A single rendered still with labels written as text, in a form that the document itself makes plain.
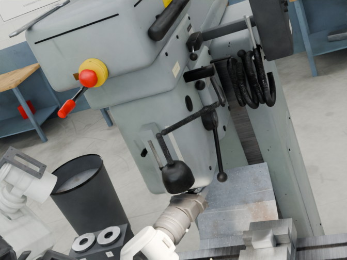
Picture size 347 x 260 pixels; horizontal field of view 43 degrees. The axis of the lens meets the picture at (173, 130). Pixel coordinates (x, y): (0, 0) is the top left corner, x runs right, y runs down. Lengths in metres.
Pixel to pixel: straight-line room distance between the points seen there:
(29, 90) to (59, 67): 5.84
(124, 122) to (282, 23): 0.52
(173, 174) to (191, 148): 0.18
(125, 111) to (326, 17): 4.50
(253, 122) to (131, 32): 0.82
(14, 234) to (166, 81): 0.47
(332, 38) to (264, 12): 3.71
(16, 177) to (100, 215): 2.36
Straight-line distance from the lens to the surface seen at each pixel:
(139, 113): 1.14
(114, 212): 3.38
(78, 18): 0.94
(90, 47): 0.95
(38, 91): 6.77
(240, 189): 1.75
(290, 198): 1.81
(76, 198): 3.20
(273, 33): 1.30
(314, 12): 5.45
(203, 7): 1.53
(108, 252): 1.60
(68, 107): 1.01
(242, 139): 1.66
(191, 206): 1.28
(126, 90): 1.07
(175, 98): 1.10
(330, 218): 3.01
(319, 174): 3.38
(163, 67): 1.02
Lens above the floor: 1.99
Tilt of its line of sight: 25 degrees down
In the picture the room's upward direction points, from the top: 23 degrees counter-clockwise
